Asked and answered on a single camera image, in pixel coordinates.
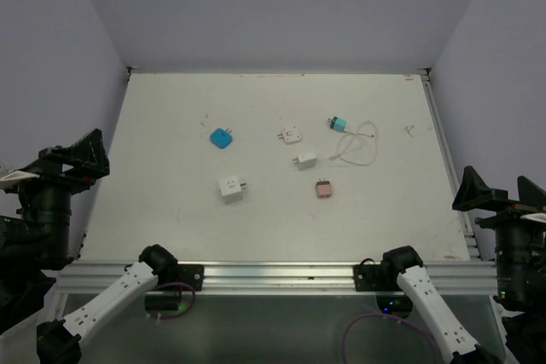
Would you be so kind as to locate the black base bracket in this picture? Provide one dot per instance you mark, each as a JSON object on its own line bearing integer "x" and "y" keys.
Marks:
{"x": 191, "y": 274}
{"x": 369, "y": 276}

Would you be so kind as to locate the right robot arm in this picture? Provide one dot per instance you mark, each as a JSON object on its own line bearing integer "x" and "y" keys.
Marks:
{"x": 525, "y": 330}

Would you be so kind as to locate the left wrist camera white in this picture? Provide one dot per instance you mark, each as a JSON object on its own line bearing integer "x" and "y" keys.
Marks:
{"x": 12, "y": 178}

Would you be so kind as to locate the aluminium mounting rail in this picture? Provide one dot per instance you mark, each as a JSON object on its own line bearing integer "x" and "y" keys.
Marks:
{"x": 224, "y": 279}

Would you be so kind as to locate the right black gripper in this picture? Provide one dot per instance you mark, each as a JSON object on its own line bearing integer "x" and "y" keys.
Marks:
{"x": 473, "y": 190}

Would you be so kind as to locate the left black base bracket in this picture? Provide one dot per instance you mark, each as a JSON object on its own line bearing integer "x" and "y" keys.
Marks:
{"x": 191, "y": 274}

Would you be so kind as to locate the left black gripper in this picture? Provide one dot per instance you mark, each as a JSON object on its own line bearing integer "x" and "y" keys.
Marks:
{"x": 87, "y": 155}

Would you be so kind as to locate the white cube charger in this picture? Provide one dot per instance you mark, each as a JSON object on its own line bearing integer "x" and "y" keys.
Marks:
{"x": 304, "y": 161}

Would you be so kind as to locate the blue plug adapter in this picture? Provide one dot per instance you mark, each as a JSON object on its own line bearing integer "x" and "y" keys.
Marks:
{"x": 221, "y": 138}

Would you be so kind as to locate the white cube power socket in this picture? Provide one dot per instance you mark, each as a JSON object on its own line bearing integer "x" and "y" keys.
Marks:
{"x": 231, "y": 189}

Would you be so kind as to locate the brown USB charger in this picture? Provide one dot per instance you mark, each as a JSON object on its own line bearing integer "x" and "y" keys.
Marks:
{"x": 323, "y": 189}

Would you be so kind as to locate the right black base bracket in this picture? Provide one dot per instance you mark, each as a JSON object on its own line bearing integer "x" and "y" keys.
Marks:
{"x": 369, "y": 276}

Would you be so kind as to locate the white plug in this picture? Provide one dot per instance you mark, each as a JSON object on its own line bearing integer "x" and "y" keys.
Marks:
{"x": 290, "y": 134}

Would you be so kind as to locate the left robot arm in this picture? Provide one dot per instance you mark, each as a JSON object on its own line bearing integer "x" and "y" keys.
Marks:
{"x": 24, "y": 286}

